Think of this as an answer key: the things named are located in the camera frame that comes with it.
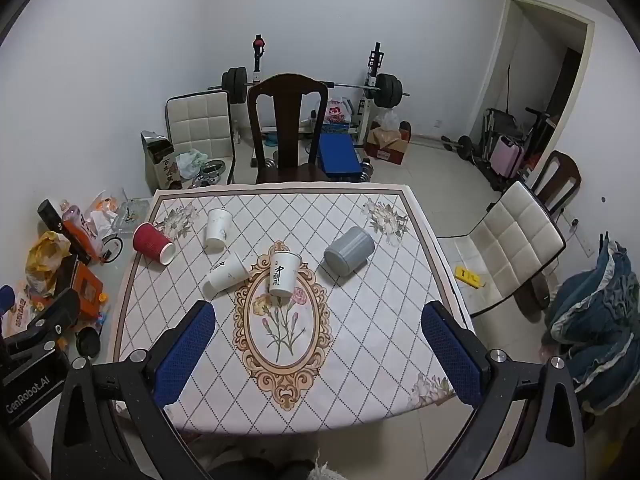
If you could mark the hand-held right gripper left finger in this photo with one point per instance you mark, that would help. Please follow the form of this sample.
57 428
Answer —
185 350

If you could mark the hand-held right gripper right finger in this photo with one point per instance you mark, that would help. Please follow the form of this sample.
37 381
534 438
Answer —
450 350

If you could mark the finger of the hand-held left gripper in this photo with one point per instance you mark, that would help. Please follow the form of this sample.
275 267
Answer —
6 296
55 317

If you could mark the plain white paper cup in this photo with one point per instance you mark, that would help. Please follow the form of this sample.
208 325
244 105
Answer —
225 275

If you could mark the red ribbed paper cup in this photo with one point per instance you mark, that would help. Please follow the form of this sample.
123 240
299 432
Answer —
150 240

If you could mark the white cup with black print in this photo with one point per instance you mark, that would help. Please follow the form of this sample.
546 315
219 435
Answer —
285 275

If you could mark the white cup with small print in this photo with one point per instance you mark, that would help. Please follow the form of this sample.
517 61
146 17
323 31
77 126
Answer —
218 227

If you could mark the grey plastic cup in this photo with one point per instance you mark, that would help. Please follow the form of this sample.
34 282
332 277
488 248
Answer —
350 250

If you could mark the orange and white packet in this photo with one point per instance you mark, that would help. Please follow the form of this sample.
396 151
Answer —
17 315

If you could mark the black round lid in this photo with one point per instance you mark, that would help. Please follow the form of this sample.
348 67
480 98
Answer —
88 342

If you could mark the orange box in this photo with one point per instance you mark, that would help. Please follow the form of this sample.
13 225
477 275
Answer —
85 287

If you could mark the yellow plastic bag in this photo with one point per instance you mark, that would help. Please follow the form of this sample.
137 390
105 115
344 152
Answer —
45 260

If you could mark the floor clutter pile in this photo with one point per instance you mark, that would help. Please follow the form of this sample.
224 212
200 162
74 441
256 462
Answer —
114 285

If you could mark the yellow tool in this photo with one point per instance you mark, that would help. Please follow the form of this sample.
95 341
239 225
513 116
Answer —
467 276

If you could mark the glass ashtray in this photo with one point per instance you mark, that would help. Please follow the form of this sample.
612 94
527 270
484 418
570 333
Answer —
131 215

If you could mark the white padded chair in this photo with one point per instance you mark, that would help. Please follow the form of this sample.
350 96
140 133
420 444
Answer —
515 235
197 120

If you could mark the blue denim clothes pile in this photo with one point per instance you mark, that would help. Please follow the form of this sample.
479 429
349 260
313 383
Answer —
600 320

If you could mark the white fluffy cloth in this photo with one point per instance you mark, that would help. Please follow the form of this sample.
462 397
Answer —
325 469

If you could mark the white power strip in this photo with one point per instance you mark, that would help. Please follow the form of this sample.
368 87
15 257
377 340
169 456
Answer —
580 232

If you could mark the metal bowl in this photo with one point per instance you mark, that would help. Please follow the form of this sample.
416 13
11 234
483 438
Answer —
212 169

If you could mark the brown and white carton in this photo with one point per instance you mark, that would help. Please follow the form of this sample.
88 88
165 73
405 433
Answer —
160 165

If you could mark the green white plastic bag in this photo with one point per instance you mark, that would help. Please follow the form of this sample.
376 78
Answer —
190 162

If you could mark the pink suitcase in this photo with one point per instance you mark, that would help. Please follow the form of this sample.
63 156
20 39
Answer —
506 157

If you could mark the black floor barbell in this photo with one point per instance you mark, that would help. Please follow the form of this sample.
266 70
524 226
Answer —
462 144

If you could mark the dark wooden chair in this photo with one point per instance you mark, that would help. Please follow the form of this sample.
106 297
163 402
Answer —
287 110
562 170

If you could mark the brown cardboard box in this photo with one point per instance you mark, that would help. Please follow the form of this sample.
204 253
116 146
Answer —
385 147

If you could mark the blue bench pad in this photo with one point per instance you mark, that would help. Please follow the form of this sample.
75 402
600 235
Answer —
337 152

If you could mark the black folding cart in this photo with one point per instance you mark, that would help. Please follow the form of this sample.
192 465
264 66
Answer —
500 122

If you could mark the pink plastic bag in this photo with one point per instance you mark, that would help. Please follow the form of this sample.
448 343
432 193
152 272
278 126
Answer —
337 111

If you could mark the black barbell with weight plates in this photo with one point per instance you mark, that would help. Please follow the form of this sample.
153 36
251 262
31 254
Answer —
388 90

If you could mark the white weight bench rack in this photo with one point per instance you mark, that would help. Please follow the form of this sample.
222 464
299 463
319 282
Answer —
372 67

